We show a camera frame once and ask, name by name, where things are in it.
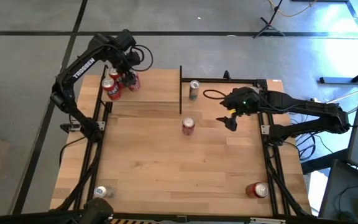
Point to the dark grey cabinet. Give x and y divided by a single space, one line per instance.
353 202

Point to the yellow black hazard label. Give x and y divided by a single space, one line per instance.
129 221

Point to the red can with recycle print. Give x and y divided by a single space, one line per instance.
258 190

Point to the yellow white power plug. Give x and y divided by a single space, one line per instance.
314 100

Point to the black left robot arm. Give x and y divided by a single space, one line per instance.
82 67

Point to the black tripod stand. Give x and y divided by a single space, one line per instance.
269 25

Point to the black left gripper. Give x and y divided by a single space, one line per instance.
127 59

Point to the silver teal beverage can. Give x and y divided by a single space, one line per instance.
194 91

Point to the red Fanta can blue print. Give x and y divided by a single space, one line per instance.
112 90

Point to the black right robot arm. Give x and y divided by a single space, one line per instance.
306 107

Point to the black desk leg bar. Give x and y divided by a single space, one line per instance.
322 161

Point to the black floor stand base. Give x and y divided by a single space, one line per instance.
337 80

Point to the black aluminium table frame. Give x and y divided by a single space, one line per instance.
269 174

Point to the white beverage can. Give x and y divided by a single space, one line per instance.
101 192

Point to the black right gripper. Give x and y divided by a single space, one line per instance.
244 99

